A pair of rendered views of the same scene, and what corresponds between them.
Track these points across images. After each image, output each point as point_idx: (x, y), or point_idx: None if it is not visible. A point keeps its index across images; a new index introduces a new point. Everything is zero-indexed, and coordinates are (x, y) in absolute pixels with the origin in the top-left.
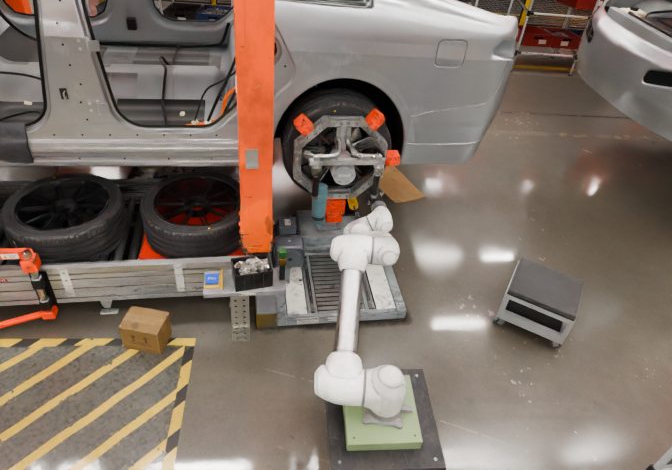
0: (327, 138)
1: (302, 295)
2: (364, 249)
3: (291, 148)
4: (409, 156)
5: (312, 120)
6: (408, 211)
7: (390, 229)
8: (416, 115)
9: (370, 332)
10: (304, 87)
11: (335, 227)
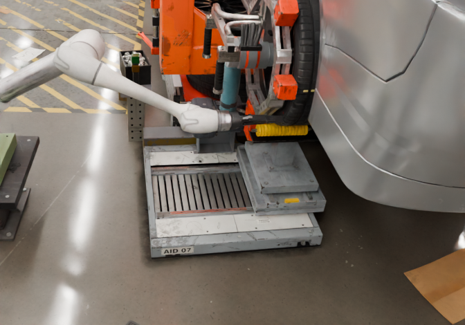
0: None
1: (176, 162)
2: (71, 41)
3: None
4: (313, 115)
5: None
6: (394, 293)
7: (182, 127)
8: (328, 45)
9: (131, 224)
10: None
11: (270, 165)
